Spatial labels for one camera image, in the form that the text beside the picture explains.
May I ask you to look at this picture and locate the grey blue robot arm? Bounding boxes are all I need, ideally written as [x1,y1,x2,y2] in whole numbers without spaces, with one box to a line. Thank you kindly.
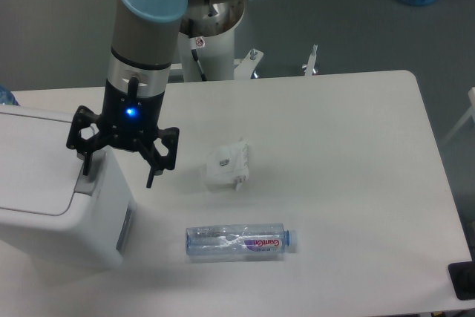
[66,0,235,178]

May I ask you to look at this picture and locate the clear plastic water bottle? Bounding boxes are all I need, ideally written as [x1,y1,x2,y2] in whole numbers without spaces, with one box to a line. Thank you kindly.
[185,223,297,258]

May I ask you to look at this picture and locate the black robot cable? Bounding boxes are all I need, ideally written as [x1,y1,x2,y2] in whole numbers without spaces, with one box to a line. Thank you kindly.
[186,19,209,82]

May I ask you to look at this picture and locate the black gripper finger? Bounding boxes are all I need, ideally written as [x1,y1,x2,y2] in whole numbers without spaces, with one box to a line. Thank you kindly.
[66,105,112,176]
[135,125,181,189]

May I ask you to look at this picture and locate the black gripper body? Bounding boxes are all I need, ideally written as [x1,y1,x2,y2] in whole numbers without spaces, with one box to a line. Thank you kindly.
[97,80,164,151]

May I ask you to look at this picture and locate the white frame at right edge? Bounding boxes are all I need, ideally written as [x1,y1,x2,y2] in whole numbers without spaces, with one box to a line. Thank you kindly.
[440,87,474,147]

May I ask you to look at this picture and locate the white push-lid trash can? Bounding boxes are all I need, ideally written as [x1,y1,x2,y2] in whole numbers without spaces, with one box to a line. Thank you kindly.
[1,105,137,268]

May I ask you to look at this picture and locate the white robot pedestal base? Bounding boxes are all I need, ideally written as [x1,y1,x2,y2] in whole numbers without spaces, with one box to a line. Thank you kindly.
[170,0,264,82]

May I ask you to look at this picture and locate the blue patterned object at left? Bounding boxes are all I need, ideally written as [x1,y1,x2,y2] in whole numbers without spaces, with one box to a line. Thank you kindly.
[0,85,19,106]

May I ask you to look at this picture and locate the black clamp on table edge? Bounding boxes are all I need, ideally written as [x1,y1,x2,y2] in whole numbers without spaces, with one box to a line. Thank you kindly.
[448,261,474,301]

